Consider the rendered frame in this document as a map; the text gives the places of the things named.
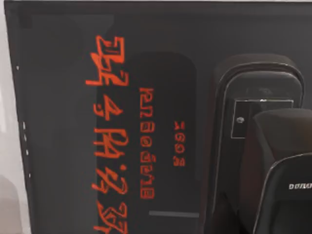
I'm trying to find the black box with red lettering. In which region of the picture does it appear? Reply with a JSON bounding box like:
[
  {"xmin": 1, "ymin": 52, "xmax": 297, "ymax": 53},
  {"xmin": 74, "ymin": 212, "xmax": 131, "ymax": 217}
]
[{"xmin": 3, "ymin": 0, "xmax": 312, "ymax": 234}]

